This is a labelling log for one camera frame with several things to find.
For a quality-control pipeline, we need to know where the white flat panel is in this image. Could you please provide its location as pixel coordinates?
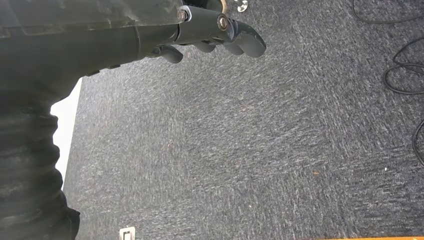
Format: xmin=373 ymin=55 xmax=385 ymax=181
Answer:
xmin=49 ymin=77 xmax=83 ymax=190

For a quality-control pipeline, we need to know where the floor socket with yellow label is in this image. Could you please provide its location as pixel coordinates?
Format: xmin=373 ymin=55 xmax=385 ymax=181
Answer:
xmin=118 ymin=226 xmax=136 ymax=240

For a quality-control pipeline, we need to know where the yellow floor tape strip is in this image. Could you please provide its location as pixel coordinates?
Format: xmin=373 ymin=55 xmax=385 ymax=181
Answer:
xmin=316 ymin=236 xmax=424 ymax=240

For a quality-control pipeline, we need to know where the black floor cable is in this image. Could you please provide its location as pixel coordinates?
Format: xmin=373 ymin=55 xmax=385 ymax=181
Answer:
xmin=382 ymin=35 xmax=424 ymax=167
xmin=351 ymin=0 xmax=424 ymax=25

